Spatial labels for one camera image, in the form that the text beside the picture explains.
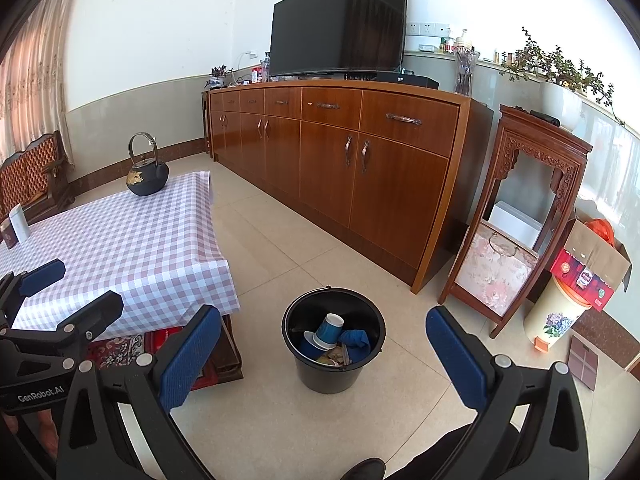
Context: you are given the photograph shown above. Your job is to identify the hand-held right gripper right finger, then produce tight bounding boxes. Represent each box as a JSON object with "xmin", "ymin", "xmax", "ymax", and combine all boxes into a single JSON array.
[{"xmin": 425, "ymin": 305, "xmax": 591, "ymax": 480}]

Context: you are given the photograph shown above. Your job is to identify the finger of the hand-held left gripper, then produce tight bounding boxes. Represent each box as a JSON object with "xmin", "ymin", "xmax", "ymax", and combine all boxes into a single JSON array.
[
  {"xmin": 10, "ymin": 290, "xmax": 125, "ymax": 361},
  {"xmin": 0, "ymin": 258, "xmax": 67, "ymax": 331}
]

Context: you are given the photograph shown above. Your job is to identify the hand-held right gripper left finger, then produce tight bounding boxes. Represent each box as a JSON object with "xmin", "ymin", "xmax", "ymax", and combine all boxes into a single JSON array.
[{"xmin": 56, "ymin": 304, "xmax": 223, "ymax": 480}]

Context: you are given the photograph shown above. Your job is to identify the dark blue cloth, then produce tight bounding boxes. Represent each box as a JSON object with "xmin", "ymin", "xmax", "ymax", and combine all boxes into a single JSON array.
[{"xmin": 342, "ymin": 329, "xmax": 372, "ymax": 362}]

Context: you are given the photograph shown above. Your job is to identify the blue patterned paper cup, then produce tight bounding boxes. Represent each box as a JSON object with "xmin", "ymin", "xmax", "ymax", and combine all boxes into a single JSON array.
[
  {"xmin": 301, "ymin": 331, "xmax": 326, "ymax": 361},
  {"xmin": 314, "ymin": 313, "xmax": 346, "ymax": 351}
]

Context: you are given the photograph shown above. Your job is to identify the black plastic bucket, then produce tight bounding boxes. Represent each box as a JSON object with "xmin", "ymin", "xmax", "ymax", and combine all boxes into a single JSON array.
[{"xmin": 281, "ymin": 286, "xmax": 387, "ymax": 395}]

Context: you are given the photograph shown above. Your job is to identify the person's left hand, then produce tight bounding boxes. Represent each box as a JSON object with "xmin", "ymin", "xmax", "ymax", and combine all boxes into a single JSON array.
[{"xmin": 2, "ymin": 407, "xmax": 63, "ymax": 461}]

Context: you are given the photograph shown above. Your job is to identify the dark wooden table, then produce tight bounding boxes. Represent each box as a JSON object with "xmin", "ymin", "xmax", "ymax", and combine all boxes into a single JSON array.
[{"xmin": 200, "ymin": 312, "xmax": 244, "ymax": 383}]

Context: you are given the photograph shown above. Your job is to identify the red bag under table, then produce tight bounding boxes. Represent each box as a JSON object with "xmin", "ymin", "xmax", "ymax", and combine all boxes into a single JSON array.
[{"xmin": 145, "ymin": 327, "xmax": 183, "ymax": 356}]

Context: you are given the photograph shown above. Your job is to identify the patterned red rug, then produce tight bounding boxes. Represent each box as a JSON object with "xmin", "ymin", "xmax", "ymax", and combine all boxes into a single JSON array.
[{"xmin": 85, "ymin": 327, "xmax": 221, "ymax": 393}]

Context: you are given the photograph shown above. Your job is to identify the white tea tin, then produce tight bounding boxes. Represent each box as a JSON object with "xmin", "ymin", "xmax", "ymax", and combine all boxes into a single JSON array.
[{"xmin": 9, "ymin": 205, "xmax": 31, "ymax": 243}]

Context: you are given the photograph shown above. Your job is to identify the checked tablecloth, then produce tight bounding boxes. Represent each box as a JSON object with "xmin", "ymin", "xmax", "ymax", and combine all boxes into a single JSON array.
[{"xmin": 0, "ymin": 171, "xmax": 241, "ymax": 333}]

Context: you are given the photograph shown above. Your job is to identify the floral fabric box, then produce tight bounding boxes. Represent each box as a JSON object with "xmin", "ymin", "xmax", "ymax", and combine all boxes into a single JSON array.
[{"xmin": 456, "ymin": 222, "xmax": 538, "ymax": 318}]

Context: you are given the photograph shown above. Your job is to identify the person's dark trouser leg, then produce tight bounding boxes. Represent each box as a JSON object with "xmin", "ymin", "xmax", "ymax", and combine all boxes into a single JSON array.
[{"xmin": 385, "ymin": 422, "xmax": 521, "ymax": 480}]

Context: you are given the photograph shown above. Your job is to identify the wooden upholstered sofa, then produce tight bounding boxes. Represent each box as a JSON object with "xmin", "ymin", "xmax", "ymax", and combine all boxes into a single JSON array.
[{"xmin": 0, "ymin": 131, "xmax": 76, "ymax": 226}]

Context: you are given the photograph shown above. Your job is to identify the floral white waste bin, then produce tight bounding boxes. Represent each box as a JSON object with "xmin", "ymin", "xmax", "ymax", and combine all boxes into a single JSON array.
[{"xmin": 524, "ymin": 275, "xmax": 588, "ymax": 356}]

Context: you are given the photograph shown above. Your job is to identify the beige crumpled cloth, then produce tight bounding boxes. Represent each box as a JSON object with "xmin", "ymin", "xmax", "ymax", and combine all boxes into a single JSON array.
[{"xmin": 320, "ymin": 347, "xmax": 351, "ymax": 367}]

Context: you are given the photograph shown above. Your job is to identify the black cast iron teapot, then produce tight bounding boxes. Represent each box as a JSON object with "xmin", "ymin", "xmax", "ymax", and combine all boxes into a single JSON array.
[{"xmin": 126, "ymin": 131, "xmax": 170, "ymax": 197}]

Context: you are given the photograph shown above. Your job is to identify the person's black shoe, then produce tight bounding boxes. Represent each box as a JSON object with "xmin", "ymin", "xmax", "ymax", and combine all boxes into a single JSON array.
[{"xmin": 342, "ymin": 457, "xmax": 387, "ymax": 480}]

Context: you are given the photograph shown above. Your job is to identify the white box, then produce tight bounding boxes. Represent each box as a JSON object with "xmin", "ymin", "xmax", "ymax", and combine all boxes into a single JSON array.
[{"xmin": 487, "ymin": 200, "xmax": 543, "ymax": 251}]

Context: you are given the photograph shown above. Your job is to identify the cardboard box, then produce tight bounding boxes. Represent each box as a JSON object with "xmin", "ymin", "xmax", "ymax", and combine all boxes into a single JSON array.
[{"xmin": 550, "ymin": 217, "xmax": 633, "ymax": 308}]

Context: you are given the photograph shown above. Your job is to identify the brown wooden sideboard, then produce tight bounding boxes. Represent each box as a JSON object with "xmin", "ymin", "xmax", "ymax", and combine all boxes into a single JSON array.
[{"xmin": 201, "ymin": 79, "xmax": 495, "ymax": 295}]

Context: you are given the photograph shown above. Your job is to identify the orange plastic bag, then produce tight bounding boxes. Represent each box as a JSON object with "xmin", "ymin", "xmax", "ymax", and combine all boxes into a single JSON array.
[{"xmin": 585, "ymin": 218, "xmax": 615, "ymax": 248}]

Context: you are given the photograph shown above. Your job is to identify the patterned sheer curtain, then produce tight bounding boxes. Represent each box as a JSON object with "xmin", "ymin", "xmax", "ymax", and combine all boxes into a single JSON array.
[{"xmin": 0, "ymin": 0, "xmax": 83, "ymax": 161}]

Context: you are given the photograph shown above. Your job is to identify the carved wooden stand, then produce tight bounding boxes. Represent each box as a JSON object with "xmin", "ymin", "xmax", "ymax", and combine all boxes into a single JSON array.
[{"xmin": 436, "ymin": 104, "xmax": 594, "ymax": 339}]

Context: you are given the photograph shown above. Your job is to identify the green leafy potted plant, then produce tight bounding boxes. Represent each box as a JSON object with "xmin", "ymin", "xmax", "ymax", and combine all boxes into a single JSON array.
[{"xmin": 500, "ymin": 27, "xmax": 626, "ymax": 133}]

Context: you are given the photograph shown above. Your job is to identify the black set-top box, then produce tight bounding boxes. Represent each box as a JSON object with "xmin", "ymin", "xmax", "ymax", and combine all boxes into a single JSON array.
[{"xmin": 375, "ymin": 71, "xmax": 440, "ymax": 90}]

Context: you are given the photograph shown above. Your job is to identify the glass vase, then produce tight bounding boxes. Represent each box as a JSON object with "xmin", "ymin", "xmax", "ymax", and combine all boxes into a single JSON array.
[{"xmin": 453, "ymin": 45, "xmax": 481, "ymax": 97}]

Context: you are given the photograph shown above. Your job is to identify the white desk lamp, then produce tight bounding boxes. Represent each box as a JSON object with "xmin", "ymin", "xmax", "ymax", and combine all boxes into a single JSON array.
[{"xmin": 235, "ymin": 50, "xmax": 261, "ymax": 78}]

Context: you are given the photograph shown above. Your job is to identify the black flat screen television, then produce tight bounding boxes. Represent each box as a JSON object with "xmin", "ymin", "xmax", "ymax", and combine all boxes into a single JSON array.
[{"xmin": 269, "ymin": 0, "xmax": 408, "ymax": 78}]

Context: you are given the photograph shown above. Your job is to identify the bottles on wall ledge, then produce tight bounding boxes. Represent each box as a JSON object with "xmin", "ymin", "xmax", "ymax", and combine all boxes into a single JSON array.
[{"xmin": 440, "ymin": 30, "xmax": 476, "ymax": 53}]

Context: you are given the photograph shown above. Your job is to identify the row of wall sockets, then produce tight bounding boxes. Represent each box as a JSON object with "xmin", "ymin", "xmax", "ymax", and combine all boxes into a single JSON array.
[{"xmin": 406, "ymin": 21, "xmax": 451, "ymax": 36}]

